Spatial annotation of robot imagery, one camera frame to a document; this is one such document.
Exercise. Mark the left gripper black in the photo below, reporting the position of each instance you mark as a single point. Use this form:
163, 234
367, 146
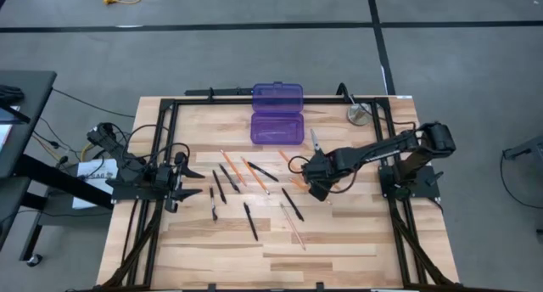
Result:
167, 177

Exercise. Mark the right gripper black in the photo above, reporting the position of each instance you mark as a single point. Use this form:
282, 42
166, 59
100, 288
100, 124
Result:
322, 169

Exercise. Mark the black pen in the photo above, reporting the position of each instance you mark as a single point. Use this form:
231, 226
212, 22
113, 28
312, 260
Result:
213, 203
229, 178
263, 171
292, 204
250, 222
219, 186

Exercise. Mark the orange pencil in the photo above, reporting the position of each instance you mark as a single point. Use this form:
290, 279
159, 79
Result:
255, 175
284, 156
233, 167

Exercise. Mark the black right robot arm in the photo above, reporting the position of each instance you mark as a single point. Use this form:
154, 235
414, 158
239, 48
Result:
382, 149

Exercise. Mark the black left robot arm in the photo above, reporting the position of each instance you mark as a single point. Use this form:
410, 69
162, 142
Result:
110, 143

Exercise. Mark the purple plastic pencil box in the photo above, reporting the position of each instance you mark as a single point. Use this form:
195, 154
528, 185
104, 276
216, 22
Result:
278, 130

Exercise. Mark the silver metal cylinder weight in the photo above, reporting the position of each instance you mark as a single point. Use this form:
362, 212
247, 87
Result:
359, 116

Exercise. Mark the black curved clamp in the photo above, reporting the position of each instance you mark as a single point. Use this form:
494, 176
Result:
341, 90

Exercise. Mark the white printed paper sheet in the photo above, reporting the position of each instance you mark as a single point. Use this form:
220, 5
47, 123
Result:
95, 169

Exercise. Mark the black flat bar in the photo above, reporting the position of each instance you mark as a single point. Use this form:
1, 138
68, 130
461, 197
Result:
220, 91

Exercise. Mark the black desk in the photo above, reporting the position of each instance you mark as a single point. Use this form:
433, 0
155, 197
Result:
38, 84

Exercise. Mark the black cloth bundle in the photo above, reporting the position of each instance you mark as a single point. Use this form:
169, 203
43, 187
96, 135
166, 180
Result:
10, 94

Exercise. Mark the black aluminium frame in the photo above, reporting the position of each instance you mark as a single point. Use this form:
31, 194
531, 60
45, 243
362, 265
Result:
212, 100

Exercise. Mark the black frame clip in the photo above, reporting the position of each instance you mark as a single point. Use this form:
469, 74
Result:
320, 286
211, 287
210, 94

